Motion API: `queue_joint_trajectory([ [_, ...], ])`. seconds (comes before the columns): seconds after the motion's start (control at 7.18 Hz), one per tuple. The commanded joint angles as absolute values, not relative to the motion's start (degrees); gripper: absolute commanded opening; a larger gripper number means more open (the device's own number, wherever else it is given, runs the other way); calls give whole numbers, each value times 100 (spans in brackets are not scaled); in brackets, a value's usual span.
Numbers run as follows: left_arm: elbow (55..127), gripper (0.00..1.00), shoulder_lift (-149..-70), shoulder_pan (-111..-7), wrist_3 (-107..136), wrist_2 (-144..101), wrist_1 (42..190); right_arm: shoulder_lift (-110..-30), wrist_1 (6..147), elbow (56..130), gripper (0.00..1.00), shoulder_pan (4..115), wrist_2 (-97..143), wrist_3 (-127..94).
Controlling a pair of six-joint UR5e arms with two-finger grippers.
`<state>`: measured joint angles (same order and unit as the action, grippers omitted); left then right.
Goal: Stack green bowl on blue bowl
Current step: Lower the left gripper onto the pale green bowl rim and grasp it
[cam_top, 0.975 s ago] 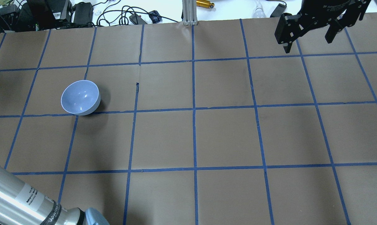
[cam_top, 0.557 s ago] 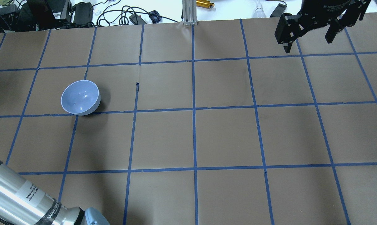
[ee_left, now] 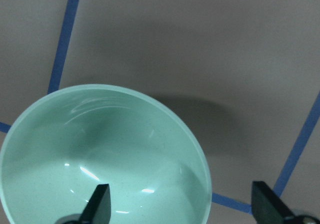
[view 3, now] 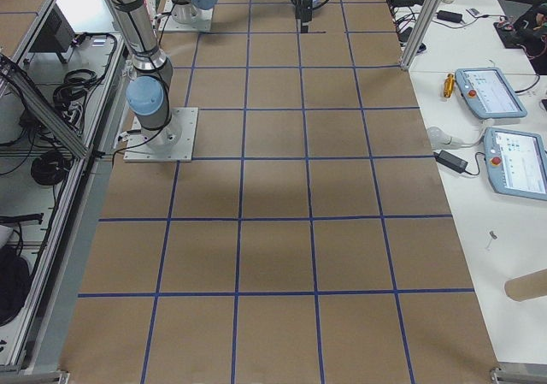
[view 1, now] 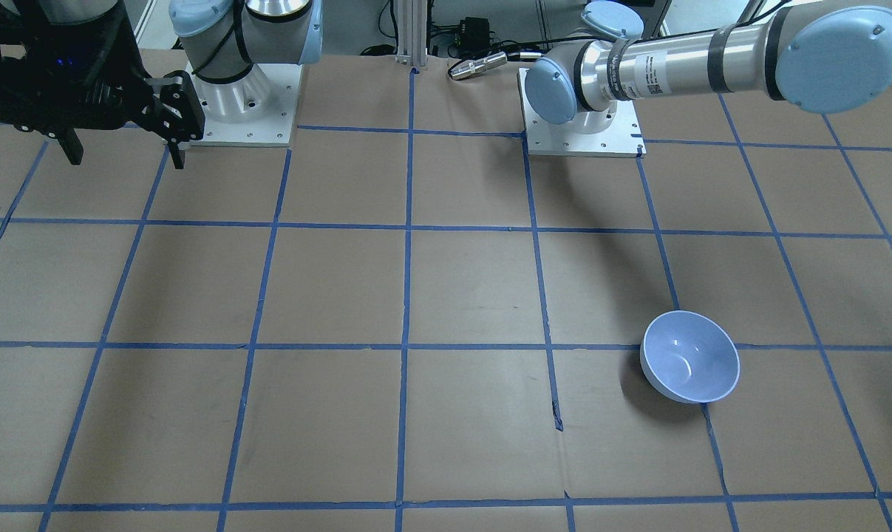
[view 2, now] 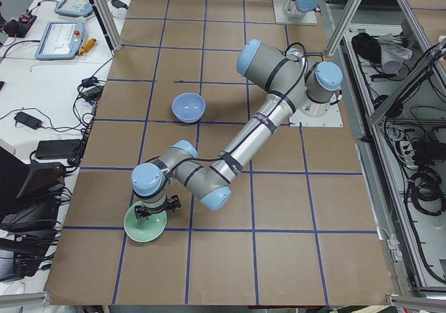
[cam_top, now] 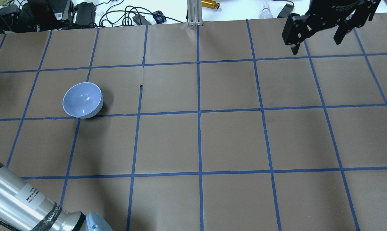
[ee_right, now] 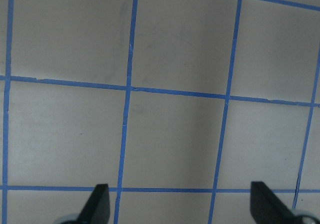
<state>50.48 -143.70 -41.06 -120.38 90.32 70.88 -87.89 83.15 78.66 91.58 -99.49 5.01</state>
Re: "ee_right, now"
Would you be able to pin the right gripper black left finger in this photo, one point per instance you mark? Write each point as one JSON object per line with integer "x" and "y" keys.
{"x": 97, "y": 207}

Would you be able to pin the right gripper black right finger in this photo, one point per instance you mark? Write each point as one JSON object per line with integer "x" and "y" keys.
{"x": 267, "y": 208}

